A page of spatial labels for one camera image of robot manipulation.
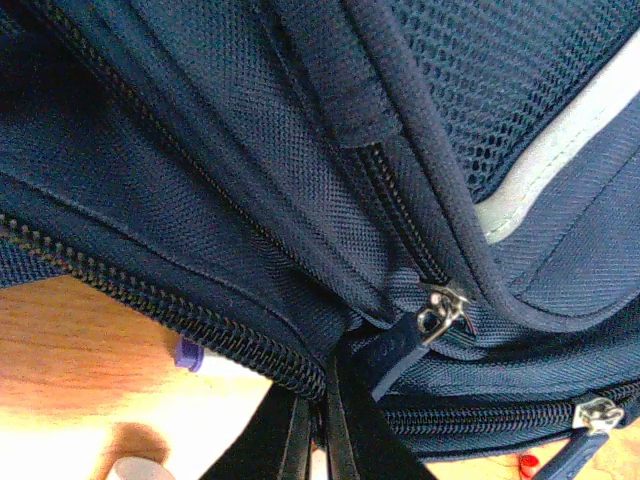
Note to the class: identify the navy blue backpack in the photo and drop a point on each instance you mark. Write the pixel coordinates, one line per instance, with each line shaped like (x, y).
(448, 190)

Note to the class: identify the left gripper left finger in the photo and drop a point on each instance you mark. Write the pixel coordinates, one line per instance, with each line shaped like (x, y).
(275, 444)

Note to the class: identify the red marker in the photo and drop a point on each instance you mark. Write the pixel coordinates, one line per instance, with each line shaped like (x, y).
(529, 465)

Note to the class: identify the green white glue stick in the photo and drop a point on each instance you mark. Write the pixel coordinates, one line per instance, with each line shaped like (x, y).
(137, 468)

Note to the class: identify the purple cap marker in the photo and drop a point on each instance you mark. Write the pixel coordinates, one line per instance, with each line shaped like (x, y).
(201, 361)

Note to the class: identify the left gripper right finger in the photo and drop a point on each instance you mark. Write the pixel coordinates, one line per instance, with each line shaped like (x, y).
(359, 442)

